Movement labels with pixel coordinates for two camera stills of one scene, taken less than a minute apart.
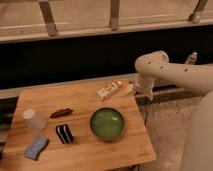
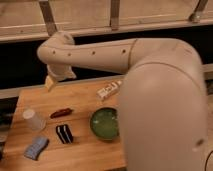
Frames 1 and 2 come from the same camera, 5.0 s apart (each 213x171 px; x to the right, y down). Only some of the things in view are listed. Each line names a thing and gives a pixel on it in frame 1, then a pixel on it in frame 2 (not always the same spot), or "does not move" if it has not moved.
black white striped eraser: [64, 134] does not move
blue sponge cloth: [39, 143] does not move
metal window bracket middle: [114, 14] does not move
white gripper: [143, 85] -> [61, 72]
